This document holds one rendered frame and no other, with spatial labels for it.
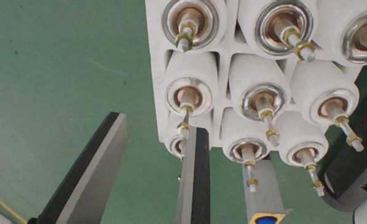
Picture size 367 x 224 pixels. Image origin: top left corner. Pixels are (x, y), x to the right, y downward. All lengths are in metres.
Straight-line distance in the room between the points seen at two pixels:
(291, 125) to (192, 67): 0.24
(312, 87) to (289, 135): 0.11
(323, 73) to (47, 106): 0.86
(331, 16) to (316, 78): 0.10
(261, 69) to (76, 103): 0.64
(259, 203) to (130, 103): 0.48
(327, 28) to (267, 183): 0.37
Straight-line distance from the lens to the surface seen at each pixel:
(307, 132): 0.44
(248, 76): 0.33
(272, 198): 0.54
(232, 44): 0.36
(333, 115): 0.37
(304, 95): 0.37
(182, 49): 0.19
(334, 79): 0.38
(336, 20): 0.33
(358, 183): 0.78
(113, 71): 0.65
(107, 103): 0.73
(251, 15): 0.28
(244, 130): 0.39
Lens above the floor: 0.52
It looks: 50 degrees down
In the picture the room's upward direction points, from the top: 171 degrees counter-clockwise
